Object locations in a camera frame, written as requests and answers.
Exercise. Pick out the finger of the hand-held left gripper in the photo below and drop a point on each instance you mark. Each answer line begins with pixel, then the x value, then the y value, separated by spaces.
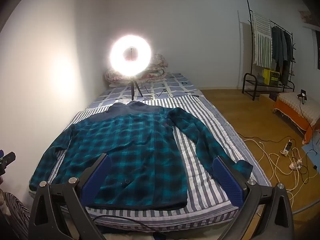
pixel 7 158

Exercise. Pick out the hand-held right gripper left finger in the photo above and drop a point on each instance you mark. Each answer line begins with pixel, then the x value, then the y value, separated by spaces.
pixel 96 180

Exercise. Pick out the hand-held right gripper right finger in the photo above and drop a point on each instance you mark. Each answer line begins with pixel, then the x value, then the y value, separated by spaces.
pixel 227 182

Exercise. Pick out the teal plaid fleece shirt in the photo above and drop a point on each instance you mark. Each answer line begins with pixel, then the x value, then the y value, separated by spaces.
pixel 140 142

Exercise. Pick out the black clothes rack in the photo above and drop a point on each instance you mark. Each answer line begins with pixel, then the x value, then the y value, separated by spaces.
pixel 250 73

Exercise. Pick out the blue striped quilt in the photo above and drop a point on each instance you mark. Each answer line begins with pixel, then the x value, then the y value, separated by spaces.
pixel 197 195

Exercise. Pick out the white power strip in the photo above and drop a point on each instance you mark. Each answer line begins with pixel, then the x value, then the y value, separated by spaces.
pixel 285 150

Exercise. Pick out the white plug adapter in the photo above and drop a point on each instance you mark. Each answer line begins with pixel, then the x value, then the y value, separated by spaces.
pixel 295 165

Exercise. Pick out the black tripod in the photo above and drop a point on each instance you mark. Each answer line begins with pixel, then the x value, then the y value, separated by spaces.
pixel 132 90

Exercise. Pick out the blue patterned bed sheet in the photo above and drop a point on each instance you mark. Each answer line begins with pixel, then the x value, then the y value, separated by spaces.
pixel 175 85

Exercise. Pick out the yellow crate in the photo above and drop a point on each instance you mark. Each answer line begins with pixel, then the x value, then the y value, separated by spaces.
pixel 271 77

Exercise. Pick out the black device on stand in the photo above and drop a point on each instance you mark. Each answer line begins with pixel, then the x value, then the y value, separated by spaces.
pixel 302 95

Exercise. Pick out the folded floral quilt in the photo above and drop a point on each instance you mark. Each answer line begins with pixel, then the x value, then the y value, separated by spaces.
pixel 156 71

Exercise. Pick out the dark hanging coats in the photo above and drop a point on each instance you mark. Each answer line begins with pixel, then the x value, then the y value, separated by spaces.
pixel 281 50

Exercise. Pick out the green striped hanging cloth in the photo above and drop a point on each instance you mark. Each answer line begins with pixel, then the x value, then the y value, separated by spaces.
pixel 261 42

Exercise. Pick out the printed wall hanging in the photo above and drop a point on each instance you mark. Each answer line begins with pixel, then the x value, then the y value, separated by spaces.
pixel 305 17

